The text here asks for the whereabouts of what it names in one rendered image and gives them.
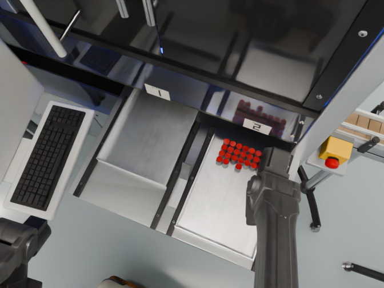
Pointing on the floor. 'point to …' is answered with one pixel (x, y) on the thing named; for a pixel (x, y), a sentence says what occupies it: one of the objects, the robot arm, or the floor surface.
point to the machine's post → (344, 99)
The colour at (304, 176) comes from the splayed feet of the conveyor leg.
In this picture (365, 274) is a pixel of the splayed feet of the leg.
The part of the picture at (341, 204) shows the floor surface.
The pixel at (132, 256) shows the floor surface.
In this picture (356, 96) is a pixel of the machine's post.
